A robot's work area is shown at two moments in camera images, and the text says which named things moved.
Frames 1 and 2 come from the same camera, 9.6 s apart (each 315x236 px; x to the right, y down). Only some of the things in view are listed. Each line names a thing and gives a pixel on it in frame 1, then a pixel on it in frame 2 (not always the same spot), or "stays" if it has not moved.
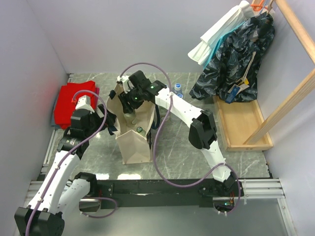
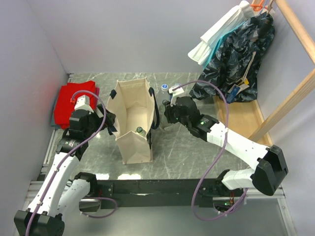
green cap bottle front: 141,131 stays
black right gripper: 124,98 to 169,108
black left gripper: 100,120 stays
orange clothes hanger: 257,7 stays
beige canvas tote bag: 136,148 stays
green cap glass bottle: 130,118 to 169,127
